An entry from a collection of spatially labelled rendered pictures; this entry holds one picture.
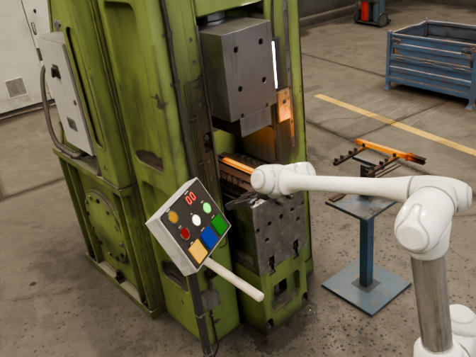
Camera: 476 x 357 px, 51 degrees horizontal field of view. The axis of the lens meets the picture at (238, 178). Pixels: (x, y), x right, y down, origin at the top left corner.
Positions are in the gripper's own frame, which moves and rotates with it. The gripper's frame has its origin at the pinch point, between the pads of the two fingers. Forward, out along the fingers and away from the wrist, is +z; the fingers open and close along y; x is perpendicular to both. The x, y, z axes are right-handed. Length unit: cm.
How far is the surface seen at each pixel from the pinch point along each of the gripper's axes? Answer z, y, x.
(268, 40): -28, 55, 48
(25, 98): 452, 313, 154
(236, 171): 26, 50, -1
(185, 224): 13.2, -16.7, 6.0
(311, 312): 45, 58, -104
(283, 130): 4, 79, 1
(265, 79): -17, 52, 33
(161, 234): 16.7, -27.1, 9.5
